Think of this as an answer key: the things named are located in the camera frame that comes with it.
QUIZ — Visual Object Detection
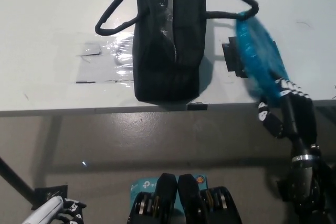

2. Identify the blue plastic-wrapped plate stack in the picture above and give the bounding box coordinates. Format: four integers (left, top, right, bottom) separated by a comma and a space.
234, 10, 291, 109

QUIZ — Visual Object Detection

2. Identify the clear plastic tape sheet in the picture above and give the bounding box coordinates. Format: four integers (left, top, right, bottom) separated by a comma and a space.
51, 31, 135, 94

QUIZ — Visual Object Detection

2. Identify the grey tape square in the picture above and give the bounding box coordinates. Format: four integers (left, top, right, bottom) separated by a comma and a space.
76, 42, 103, 57

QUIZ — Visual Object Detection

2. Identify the black fabric tote bag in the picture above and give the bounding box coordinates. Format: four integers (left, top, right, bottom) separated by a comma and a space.
94, 0, 260, 103

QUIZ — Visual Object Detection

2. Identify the large black tape patch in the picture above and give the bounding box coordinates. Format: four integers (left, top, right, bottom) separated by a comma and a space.
221, 36, 277, 79

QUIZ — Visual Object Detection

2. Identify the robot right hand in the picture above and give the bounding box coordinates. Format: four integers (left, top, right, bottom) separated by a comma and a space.
256, 78, 320, 147

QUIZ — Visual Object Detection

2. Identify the small black tape strip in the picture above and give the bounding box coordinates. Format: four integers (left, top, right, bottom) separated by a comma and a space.
185, 101, 208, 111

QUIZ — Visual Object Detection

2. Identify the black table leg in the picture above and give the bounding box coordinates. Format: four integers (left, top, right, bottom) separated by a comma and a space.
0, 157, 36, 205

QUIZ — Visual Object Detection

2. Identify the teal tp-link box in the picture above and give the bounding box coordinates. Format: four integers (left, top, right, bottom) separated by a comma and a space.
130, 175, 208, 215

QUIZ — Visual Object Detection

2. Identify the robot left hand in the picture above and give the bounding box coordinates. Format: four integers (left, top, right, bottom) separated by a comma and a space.
55, 196, 87, 224

